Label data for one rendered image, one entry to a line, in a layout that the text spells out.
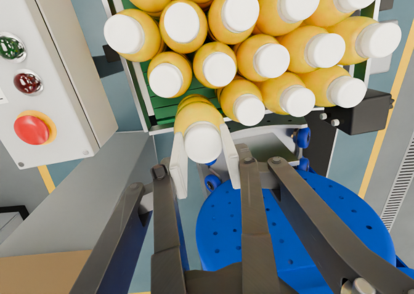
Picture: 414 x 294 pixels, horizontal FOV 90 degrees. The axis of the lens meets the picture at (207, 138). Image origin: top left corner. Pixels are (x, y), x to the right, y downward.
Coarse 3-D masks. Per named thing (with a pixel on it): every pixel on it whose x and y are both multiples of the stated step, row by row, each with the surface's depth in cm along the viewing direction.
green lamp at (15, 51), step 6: (0, 36) 20; (6, 36) 20; (0, 42) 20; (6, 42) 20; (12, 42) 20; (0, 48) 20; (6, 48) 20; (12, 48) 20; (18, 48) 21; (0, 54) 20; (6, 54) 20; (12, 54) 20; (18, 54) 21
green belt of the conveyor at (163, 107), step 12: (204, 12) 38; (168, 48) 40; (192, 60) 41; (144, 72) 42; (192, 72) 42; (192, 84) 43; (156, 96) 44; (180, 96) 44; (156, 108) 45; (168, 108) 45; (156, 120) 46; (168, 120) 46
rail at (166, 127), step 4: (268, 112) 38; (272, 112) 38; (224, 116) 39; (224, 120) 38; (228, 120) 38; (164, 124) 41; (168, 124) 40; (172, 124) 40; (152, 128) 40; (156, 128) 39; (160, 128) 39; (164, 128) 38; (168, 128) 38; (172, 128) 38; (152, 132) 38; (156, 132) 38; (160, 132) 39; (164, 132) 39
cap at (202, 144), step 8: (192, 128) 21; (200, 128) 20; (208, 128) 20; (192, 136) 20; (200, 136) 20; (208, 136) 20; (216, 136) 20; (184, 144) 21; (192, 144) 20; (200, 144) 21; (208, 144) 21; (216, 144) 21; (192, 152) 21; (200, 152) 21; (208, 152) 21; (216, 152) 21; (200, 160) 21; (208, 160) 21
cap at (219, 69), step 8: (216, 56) 24; (224, 56) 25; (208, 64) 25; (216, 64) 25; (224, 64) 25; (232, 64) 25; (208, 72) 25; (216, 72) 25; (224, 72) 25; (232, 72) 25; (208, 80) 26; (216, 80) 26; (224, 80) 26
